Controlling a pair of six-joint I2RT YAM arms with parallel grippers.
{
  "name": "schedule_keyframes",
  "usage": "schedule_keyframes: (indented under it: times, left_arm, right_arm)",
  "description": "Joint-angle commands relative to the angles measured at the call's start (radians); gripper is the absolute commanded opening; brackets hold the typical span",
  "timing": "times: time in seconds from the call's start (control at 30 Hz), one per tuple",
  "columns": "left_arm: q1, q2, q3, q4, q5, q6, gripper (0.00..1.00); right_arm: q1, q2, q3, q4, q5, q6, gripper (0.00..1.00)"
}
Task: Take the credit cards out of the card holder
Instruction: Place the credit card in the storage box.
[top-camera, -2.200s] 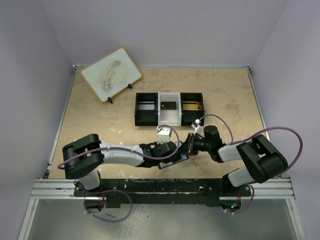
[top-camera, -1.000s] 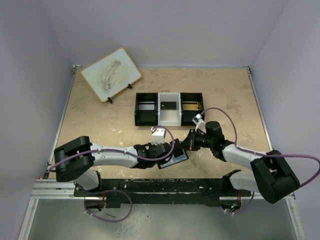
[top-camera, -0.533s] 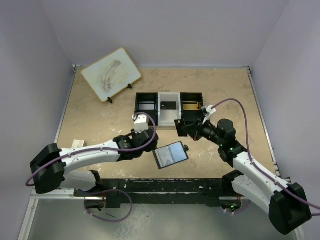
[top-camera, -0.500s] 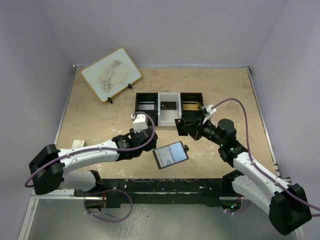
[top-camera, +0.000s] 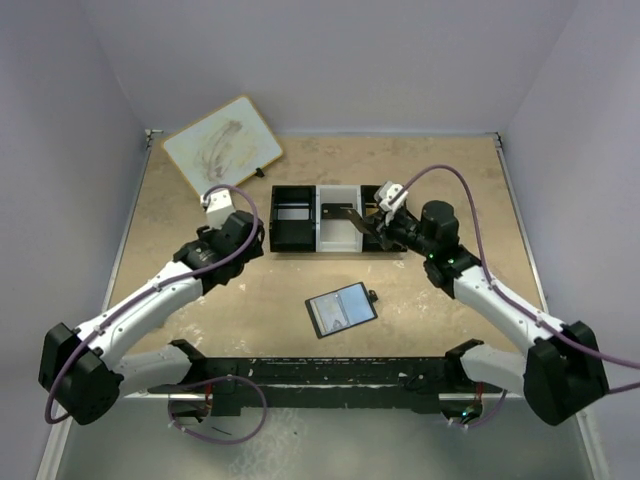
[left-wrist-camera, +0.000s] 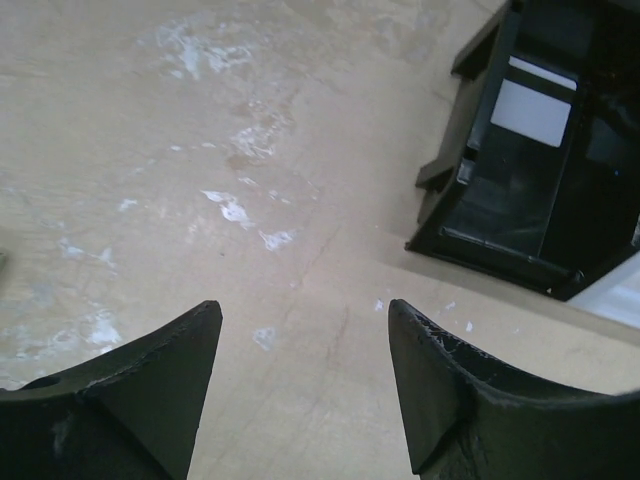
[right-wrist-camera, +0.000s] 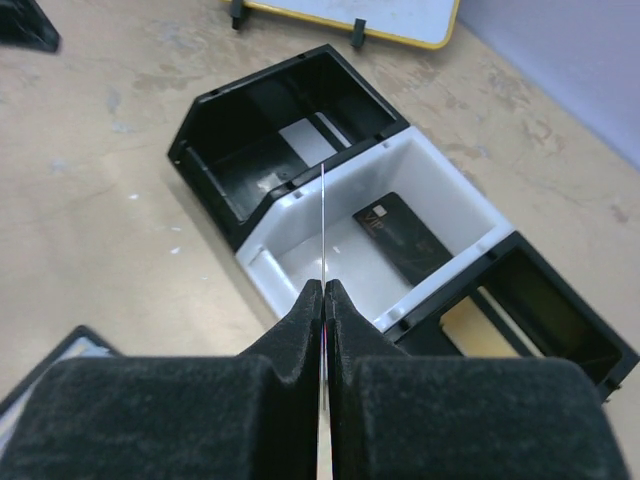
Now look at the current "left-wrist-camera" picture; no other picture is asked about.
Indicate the black and white tray organizer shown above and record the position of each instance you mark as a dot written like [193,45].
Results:
[560,221]

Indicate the small green white box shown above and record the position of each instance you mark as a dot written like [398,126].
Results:
[4,259]

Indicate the silver card in tray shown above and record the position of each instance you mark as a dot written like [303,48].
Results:
[534,102]

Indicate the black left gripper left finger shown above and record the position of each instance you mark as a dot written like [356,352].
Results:
[131,413]

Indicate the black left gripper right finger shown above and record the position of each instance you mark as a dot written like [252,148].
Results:
[470,415]

